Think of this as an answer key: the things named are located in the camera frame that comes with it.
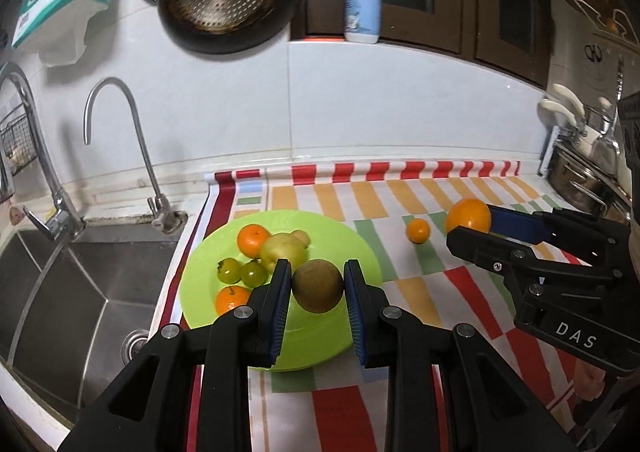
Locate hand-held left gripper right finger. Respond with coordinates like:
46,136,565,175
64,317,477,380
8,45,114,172
342,259,583,452

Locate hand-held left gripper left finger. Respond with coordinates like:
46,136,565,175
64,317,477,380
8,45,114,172
57,258,293,452

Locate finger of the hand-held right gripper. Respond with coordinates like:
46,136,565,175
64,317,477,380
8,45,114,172
487,205,630,265
446,226,621,289

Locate green plate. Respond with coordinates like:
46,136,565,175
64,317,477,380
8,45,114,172
179,209,383,373

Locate green tomato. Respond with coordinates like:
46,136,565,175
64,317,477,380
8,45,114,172
240,261,269,288
216,258,242,284

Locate orange mandarin with green stem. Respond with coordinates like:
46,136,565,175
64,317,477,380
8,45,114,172
215,285,252,317

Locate yellow-green pear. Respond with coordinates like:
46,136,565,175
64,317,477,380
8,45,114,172
260,232,308,271

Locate person's right hand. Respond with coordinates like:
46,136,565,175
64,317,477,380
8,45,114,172
574,361,608,403

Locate colourful striped tablecloth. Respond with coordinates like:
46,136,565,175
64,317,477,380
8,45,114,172
160,159,626,452

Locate large steel pot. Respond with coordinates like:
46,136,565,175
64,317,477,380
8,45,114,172
547,147,609,213

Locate steel pots on rack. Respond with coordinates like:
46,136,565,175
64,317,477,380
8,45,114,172
540,125,636,223

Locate small orange mandarin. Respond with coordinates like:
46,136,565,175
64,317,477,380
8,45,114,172
405,218,431,245

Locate metal ladle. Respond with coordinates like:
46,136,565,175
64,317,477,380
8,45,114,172
590,55,626,174

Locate steel pot with lid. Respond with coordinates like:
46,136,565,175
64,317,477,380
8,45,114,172
584,102,621,134

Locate slim gooseneck faucet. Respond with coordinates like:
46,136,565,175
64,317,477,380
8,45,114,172
83,77,182,233

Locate stainless steel double sink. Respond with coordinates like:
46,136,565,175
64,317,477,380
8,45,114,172
0,225,183,428

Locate large chrome faucet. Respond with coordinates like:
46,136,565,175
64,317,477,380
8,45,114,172
0,63,87,240

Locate white paper towel sheet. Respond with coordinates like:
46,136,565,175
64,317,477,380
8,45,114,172
40,7,94,66

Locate white knife handle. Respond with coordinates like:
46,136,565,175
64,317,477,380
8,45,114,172
551,84,586,116
539,100,576,129

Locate black wire wall basket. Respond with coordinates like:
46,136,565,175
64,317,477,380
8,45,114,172
0,102,39,174

